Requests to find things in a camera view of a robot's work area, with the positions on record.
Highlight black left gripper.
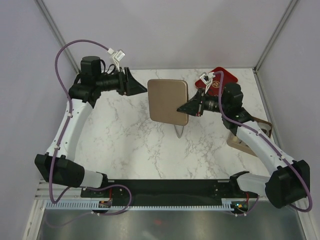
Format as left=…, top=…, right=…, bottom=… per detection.
left=95, top=67, right=147, bottom=97

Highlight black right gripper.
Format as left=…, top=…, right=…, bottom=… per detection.
left=177, top=87, right=229, bottom=117

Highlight steel tongs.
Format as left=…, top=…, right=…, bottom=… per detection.
left=174, top=125, right=185, bottom=139

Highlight beige box lid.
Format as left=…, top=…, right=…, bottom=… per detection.
left=147, top=79, right=189, bottom=126

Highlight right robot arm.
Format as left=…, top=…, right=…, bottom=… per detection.
left=177, top=83, right=313, bottom=212

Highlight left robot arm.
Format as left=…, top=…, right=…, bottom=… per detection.
left=34, top=56, right=147, bottom=197

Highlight beige chocolate box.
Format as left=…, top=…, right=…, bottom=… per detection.
left=226, top=117, right=273, bottom=157

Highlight red square tray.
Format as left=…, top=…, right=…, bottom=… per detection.
left=194, top=67, right=238, bottom=96

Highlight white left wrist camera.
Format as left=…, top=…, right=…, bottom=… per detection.
left=107, top=48, right=125, bottom=71

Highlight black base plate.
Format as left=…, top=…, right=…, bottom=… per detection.
left=80, top=179, right=257, bottom=206

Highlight aluminium frame left post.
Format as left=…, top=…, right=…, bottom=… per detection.
left=34, top=0, right=80, bottom=73

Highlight aluminium frame post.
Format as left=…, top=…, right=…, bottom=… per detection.
left=253, top=0, right=300, bottom=74
left=34, top=0, right=80, bottom=73

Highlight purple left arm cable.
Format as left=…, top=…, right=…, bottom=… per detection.
left=49, top=39, right=132, bottom=217

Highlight aluminium frame right post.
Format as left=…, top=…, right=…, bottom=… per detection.
left=253, top=0, right=300, bottom=74

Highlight white cable duct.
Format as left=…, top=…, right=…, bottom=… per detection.
left=44, top=198, right=244, bottom=211

